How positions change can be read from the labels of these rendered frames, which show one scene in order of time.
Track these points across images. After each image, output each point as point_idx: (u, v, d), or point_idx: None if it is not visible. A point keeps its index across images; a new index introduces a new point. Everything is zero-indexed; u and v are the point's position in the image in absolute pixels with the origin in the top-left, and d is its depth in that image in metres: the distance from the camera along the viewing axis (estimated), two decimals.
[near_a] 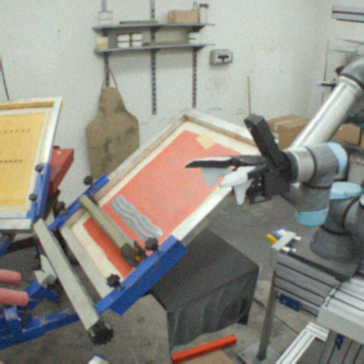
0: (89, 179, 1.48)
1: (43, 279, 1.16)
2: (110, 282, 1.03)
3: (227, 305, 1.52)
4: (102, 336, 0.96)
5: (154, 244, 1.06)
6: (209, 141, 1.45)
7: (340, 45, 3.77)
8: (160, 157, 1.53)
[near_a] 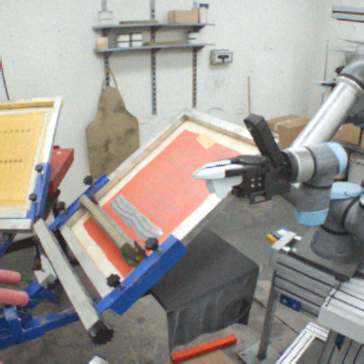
0: (89, 179, 1.48)
1: (43, 279, 1.16)
2: (110, 282, 1.03)
3: (227, 305, 1.52)
4: (102, 336, 0.96)
5: (154, 244, 1.06)
6: (209, 140, 1.45)
7: (340, 45, 3.76)
8: (160, 157, 1.53)
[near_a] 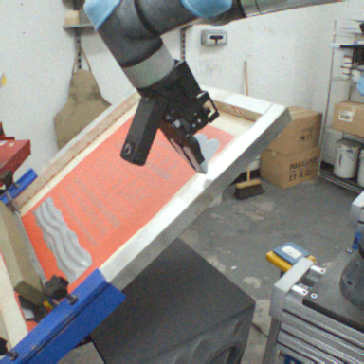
0: (7, 175, 0.97)
1: None
2: None
3: (208, 357, 1.02)
4: None
5: (57, 288, 0.55)
6: None
7: (350, 26, 3.26)
8: (109, 143, 1.03)
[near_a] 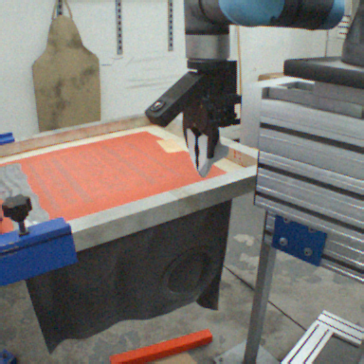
0: None
1: None
2: None
3: (168, 263, 0.78)
4: None
5: (21, 204, 0.47)
6: (175, 147, 0.98)
7: None
8: (98, 145, 1.01)
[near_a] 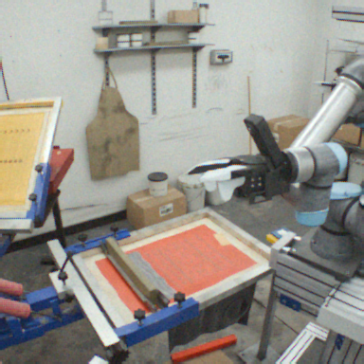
0: (117, 227, 1.65)
1: (63, 290, 1.22)
2: (137, 314, 1.15)
3: (227, 305, 1.52)
4: (118, 356, 1.03)
5: (183, 297, 1.22)
6: (226, 241, 1.73)
7: (340, 45, 3.76)
8: (179, 237, 1.76)
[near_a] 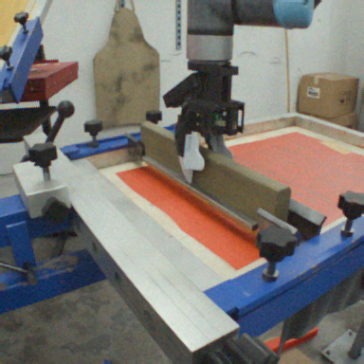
0: (159, 114, 0.87)
1: (40, 190, 0.44)
2: (275, 239, 0.37)
3: None
4: None
5: None
6: (344, 149, 0.96)
7: None
8: (265, 143, 0.99)
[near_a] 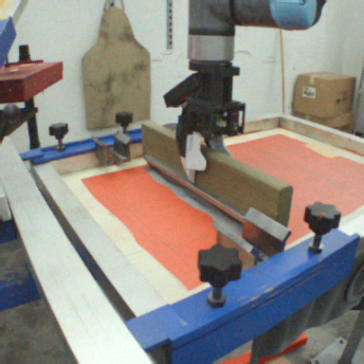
0: (130, 115, 0.83)
1: None
2: (216, 262, 0.33)
3: (359, 264, 0.70)
4: None
5: (336, 213, 0.40)
6: (329, 152, 0.91)
7: None
8: (245, 147, 0.94)
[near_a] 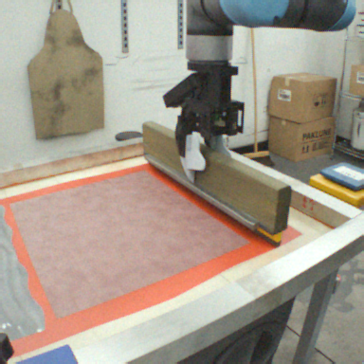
0: None
1: None
2: None
3: (218, 354, 0.52)
4: None
5: None
6: None
7: None
8: (109, 179, 0.75)
